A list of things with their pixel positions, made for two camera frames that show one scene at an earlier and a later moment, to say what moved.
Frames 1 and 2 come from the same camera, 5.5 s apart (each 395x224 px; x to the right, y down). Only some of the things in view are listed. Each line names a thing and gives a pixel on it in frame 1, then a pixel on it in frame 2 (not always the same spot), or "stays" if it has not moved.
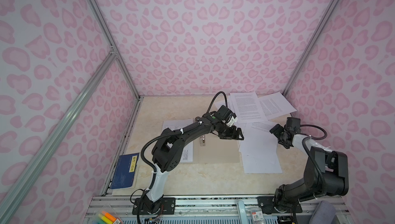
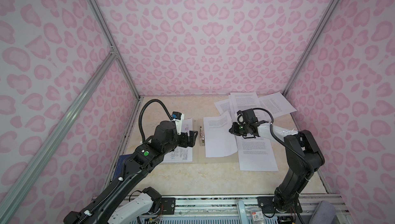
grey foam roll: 324,213 stays
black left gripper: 231,135 -> 192,138
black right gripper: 277,132 -> 234,131
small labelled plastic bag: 257,217 stays
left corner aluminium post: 106,29 stays
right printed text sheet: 275,105 stays
